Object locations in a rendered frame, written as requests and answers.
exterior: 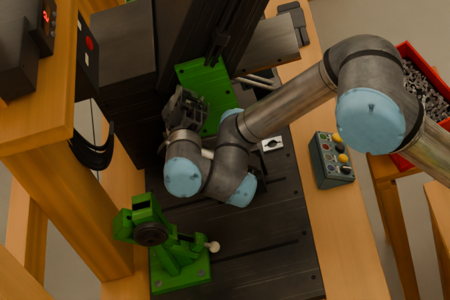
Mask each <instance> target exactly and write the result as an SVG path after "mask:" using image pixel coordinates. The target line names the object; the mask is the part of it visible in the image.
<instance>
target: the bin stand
mask: <svg viewBox="0 0 450 300"><path fill-rule="evenodd" d="M366 159H367V162H368V167H369V170H370V175H371V178H372V183H373V186H374V192H375V195H376V200H377V203H378V208H379V211H380V216H381V219H382V224H383V227H384V232H385V235H386V239H387V242H388V245H391V246H392V251H393V254H394V259H395V263H396V267H397V271H398V276H399V279H400V284H401V287H402V292H403V296H404V300H421V298H420V294H419V288H418V284H417V278H416V275H415V268H414V265H413V259H412V255H411V251H410V246H409V242H408V236H407V232H406V226H405V223H404V216H403V213H402V207H401V203H400V197H399V194H398V188H397V184H396V181H395V179H398V178H401V177H405V176H408V175H413V174H416V173H420V172H423V171H422V170H421V169H419V168H418V167H417V166H414V167H412V168H410V169H408V170H406V171H404V172H402V173H401V172H400V171H399V170H398V168H397V167H396V166H395V164H394V163H393V162H392V160H391V159H390V158H389V156H388V155H387V154H383V155H371V154H370V152H366Z"/></svg>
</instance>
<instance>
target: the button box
mask: <svg viewBox="0 0 450 300"><path fill-rule="evenodd" d="M320 134H324V135H326V137H327V139H322V138H321V137H320V136H319V135H320ZM332 135H333V133H328V132H324V131H316V132H315V133H314V136H313V137H312V139H311V140H310V142H309V144H308V148H309V152H310V156H311V161H312V164H313V170H314V173H315V178H316V182H317V186H318V189H320V190H327V189H330V188H335V187H338V186H341V185H346V184H349V183H352V182H354V180H355V179H356V177H355V174H354V170H353V167H352V162H351V160H350V155H349V153H348V148H347V145H346V144H345V143H344V142H343V141H342V142H341V144H342V145H344V147H345V150H344V152H339V151H338V150H337V149H336V148H335V147H336V145H337V144H339V143H338V142H335V141H334V140H333V139H332ZM323 144H327V145H328V146H329V149H328V150H326V149H324V148H323V147H322V145H323ZM325 154H328V155H331V157H332V160H327V159H326V158H325ZM341 154H345V155H347V157H348V161H347V162H346V163H343V162H341V161H340V160H339V158H338V157H339V156H340V155H341ZM344 164H347V165H349V166H350V167H351V168H352V170H351V172H350V173H344V172H343V171H342V170H341V166H342V165H344ZM328 165H332V166H334V168H335V170H334V171H330V170H329V169H328V168H327V166H328Z"/></svg>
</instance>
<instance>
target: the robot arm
mask: <svg viewBox="0 0 450 300"><path fill-rule="evenodd" d="M335 96H337V104H336V106H335V119H336V127H337V131H338V134H339V136H340V138H341V139H342V141H343V142H344V143H345V144H346V145H347V146H348V147H350V148H352V149H353V150H355V151H357V152H360V153H363V154H366V152H370V154H371V155H383V154H393V153H398V154H399V155H401V156H402V157H404V158H405V159H406V160H408V161H410V162H411V163H412V164H413V165H415V166H417V167H418V168H419V169H421V170H422V171H424V172H425V173H427V174H428V175H430V176H431V177H432V178H434V179H436V180H437V181H438V182H439V183H441V184H443V185H444V186H445V187H446V188H448V189H450V133H449V132H448V131H446V130H445V129H444V128H443V127H441V126H440V125H438V124H437V123H436V122H435V121H433V120H432V119H430V118H429V117H428V116H427V115H425V107H424V105H423V103H422V102H421V101H420V100H419V99H418V98H417V97H415V96H414V95H413V94H411V93H410V92H409V91H407V90H406V88H405V87H404V66H403V62H402V57H401V55H400V53H399V51H398V50H397V49H396V48H395V46H394V45H393V44H392V43H390V42H389V41H388V40H386V39H384V38H383V37H380V36H377V35H371V34H362V35H355V36H352V37H348V38H346V39H344V40H342V41H340V42H338V43H337V44H335V45H334V46H332V47H330V48H329V49H327V50H326V51H324V53H323V57H322V59H321V60H320V61H318V62H317V63H315V64H314V65H312V66H311V67H309V68H308V69H306V70H305V71H303V72H302V73H300V74H298V75H297V76H296V77H294V78H292V79H291V80H290V81H288V82H286V83H285V84H284V85H282V86H280V87H278V88H277V89H276V90H274V91H272V92H271V93H270V94H268V95H266V96H265V97H264V98H262V99H260V100H259V101H257V102H256V103H254V104H253V105H251V106H250V107H248V108H247V109H245V110H244V109H241V108H235V109H229V110H227V111H226V112H224V113H223V115H222V117H221V119H220V123H219V125H218V136H217V140H216V147H215V151H214V158H213V159H208V158H206V157H202V141H201V137H200V130H201V129H202V127H203V126H204V123H205V122H206V120H207V118H208V117H209V115H210V103H208V104H207V106H206V107H205V102H203V99H204V96H202V97H201V98H200V99H197V98H195V97H193V96H190V95H188V94H185V93H183V92H182V86H180V87H179V89H178V90H177V92H176V93H175V94H174V95H173V96H172V97H171V98H170V99H169V101H168V103H167V104H166V105H165V106H164V108H163V110H162V113H161V114H162V117H163V121H164V122H165V126H166V127H167V129H168V131H170V132H169V135H168V137H167V138H166V139H165V140H164V142H162V144H161V145H160V146H159V148H158V152H157V155H158V156H161V157H164V158H165V166H164V168H163V174H164V184H165V187H166V189H167V190H168V192H169V193H171V194H172V195H174V196H176V197H179V198H181V197H190V196H192V195H194V194H195V193H199V194H202V195H205V196H208V197H211V198H214V199H216V200H219V201H221V202H225V204H231V205H233V206H238V207H240V208H243V207H246V206H247V205H248V204H249V203H250V202H251V200H252V199H253V197H254V194H255V191H256V187H257V180H256V176H254V175H252V174H250V172H248V173H247V167H248V158H249V153H250V148H251V147H252V146H253V145H256V144H257V143H258V142H260V141H262V140H263V139H266V138H267V137H269V136H270V135H272V134H273V133H276V132H277V131H279V130H280V129H282V128H283V127H286V126H287V125H289V124H290V123H292V122H293V121H296V120H297V119H299V118H300V117H302V116H303V115H306V114H307V113H309V112H310V111H312V110H313V109H315V108H317V107H319V106H320V105H322V104H323V103H325V102H327V101H329V100H330V99H332V98H333V97H335ZM207 110H208V113H206V111H207ZM203 116H204V117H203Z"/></svg>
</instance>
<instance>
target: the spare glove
mask: <svg viewBox="0 0 450 300"><path fill-rule="evenodd" d="M288 12H289V13H290V15H291V20H292V23H293V28H294V30H295V35H296V38H297V43H298V46H299V49H300V48H302V46H303V44H302V41H301V37H302V39H303V43H304V44H305V45H306V46H307V45H309V44H310V41H309V36H308V34H307V30H306V27H307V26H306V22H305V16H304V12H303V9H302V8H301V7H300V4H299V2H298V1H293V2H290V3H286V4H282V5H279V6H277V15H276V16H278V15H281V14H284V13H288ZM300 32H301V35H300Z"/></svg>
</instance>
